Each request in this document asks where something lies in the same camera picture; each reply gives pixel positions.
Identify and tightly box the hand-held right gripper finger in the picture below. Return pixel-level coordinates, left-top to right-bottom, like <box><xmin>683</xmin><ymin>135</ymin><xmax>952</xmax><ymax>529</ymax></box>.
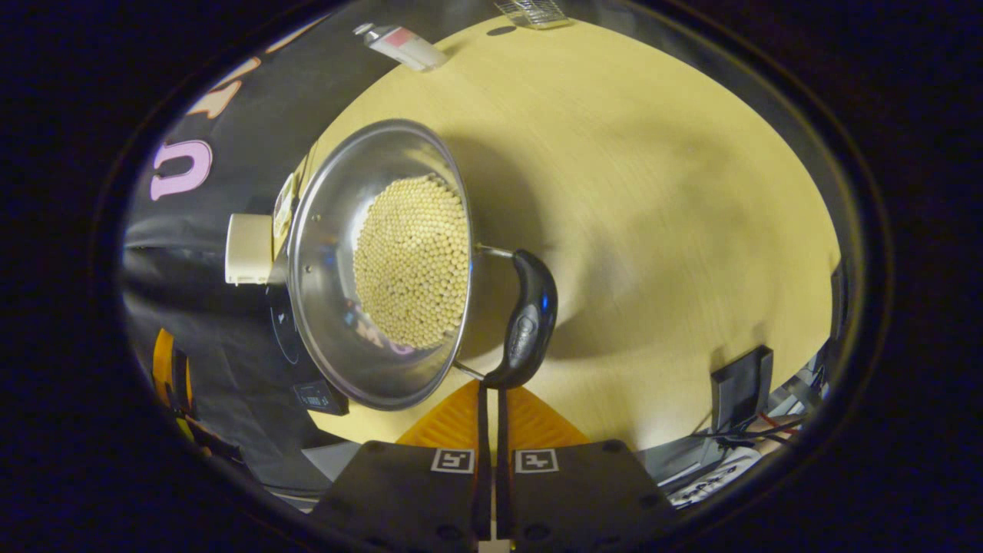
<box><xmin>497</xmin><ymin>386</ymin><xmax>680</xmax><ymax>553</ymax></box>
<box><xmin>311</xmin><ymin>380</ymin><xmax>492</xmax><ymax>553</ymax></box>

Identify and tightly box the black induction cooktop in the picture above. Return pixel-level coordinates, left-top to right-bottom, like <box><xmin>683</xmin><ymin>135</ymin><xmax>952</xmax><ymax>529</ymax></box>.
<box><xmin>267</xmin><ymin>284</ymin><xmax>350</xmax><ymax>417</ymax></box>

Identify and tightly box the steel pot with black handles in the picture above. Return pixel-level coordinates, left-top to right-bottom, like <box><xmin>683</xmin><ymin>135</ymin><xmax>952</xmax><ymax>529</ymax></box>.
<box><xmin>286</xmin><ymin>119</ymin><xmax>559</xmax><ymax>412</ymax></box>

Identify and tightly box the heap of yellow soybeans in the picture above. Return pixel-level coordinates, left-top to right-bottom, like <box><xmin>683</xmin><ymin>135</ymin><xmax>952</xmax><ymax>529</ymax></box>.
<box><xmin>353</xmin><ymin>175</ymin><xmax>471</xmax><ymax>350</ymax></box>

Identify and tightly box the white toaster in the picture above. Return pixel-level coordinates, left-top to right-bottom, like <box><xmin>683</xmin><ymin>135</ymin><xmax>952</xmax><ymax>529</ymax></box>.
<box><xmin>225</xmin><ymin>214</ymin><xmax>275</xmax><ymax>286</ymax></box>

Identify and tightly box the white power strip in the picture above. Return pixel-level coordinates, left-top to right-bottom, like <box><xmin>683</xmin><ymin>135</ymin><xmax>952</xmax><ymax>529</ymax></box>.
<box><xmin>668</xmin><ymin>448</ymin><xmax>765</xmax><ymax>508</ymax></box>

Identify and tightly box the black stand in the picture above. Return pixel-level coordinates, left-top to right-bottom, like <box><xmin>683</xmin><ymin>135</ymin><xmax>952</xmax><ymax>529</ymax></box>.
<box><xmin>710</xmin><ymin>346</ymin><xmax>775</xmax><ymax>435</ymax></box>

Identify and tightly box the clear bottle with pink label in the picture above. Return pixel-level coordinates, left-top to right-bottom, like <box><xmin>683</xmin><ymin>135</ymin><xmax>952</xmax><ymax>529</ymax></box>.
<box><xmin>353</xmin><ymin>23</ymin><xmax>448</xmax><ymax>72</ymax></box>

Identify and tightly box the black cable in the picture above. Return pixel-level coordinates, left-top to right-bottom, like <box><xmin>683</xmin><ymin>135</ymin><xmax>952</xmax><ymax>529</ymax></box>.
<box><xmin>691</xmin><ymin>415</ymin><xmax>807</xmax><ymax>450</ymax></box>

